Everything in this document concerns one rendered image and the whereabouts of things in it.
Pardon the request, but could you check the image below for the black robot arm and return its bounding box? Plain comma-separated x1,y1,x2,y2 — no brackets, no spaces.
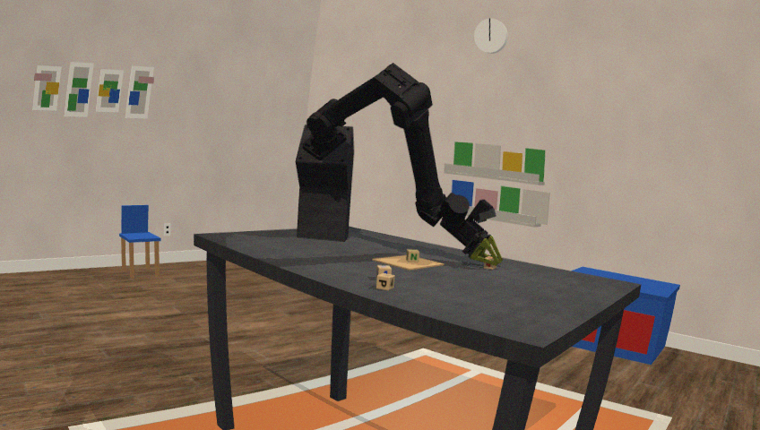
302,63,497,240

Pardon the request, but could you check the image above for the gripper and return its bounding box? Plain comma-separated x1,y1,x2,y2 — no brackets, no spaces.
453,223,503,266

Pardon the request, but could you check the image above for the tan letter block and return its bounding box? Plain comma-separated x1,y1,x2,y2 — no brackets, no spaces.
406,249,419,262
483,257,496,270
376,273,394,290
376,265,392,276

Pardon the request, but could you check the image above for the tan flat mat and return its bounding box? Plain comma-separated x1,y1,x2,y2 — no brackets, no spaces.
372,255,445,271

